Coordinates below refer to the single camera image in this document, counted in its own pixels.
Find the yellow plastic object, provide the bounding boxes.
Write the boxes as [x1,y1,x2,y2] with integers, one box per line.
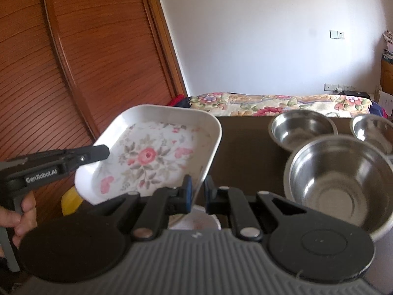
[61,187,84,216]

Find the brown wooden wardrobe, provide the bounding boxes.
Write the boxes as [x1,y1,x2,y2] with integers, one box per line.
[0,0,188,222]

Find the row of wall outlets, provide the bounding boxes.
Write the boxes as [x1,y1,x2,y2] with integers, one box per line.
[324,83,357,92]

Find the large steel bowl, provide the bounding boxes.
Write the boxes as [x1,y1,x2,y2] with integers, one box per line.
[284,135,393,242]

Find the wooden sideboard cabinet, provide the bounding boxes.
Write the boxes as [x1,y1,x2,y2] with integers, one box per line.
[379,58,393,99]

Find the small steel bowl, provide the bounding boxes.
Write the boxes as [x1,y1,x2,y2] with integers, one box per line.
[350,114,393,155]
[268,109,338,152]

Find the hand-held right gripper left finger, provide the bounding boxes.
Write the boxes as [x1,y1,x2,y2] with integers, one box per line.
[92,175,195,243]

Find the floral bed blanket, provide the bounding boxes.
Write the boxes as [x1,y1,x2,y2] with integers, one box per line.
[187,92,374,119]

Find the person's left hand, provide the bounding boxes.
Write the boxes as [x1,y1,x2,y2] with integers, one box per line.
[0,190,38,249]

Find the white floral rectangular plate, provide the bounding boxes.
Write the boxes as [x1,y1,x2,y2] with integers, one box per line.
[168,205,222,230]
[74,104,223,206]

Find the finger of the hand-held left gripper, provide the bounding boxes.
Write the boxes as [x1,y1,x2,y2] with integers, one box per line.
[63,144,111,173]

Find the black flat object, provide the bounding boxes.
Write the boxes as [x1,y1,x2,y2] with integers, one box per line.
[337,90,371,99]

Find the red and blue cloth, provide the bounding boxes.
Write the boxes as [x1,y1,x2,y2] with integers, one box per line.
[167,95,191,109]

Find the white paper bag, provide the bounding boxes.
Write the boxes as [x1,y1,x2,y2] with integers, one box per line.
[376,88,393,121]

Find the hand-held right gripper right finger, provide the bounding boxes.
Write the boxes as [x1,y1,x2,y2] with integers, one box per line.
[204,175,310,243]

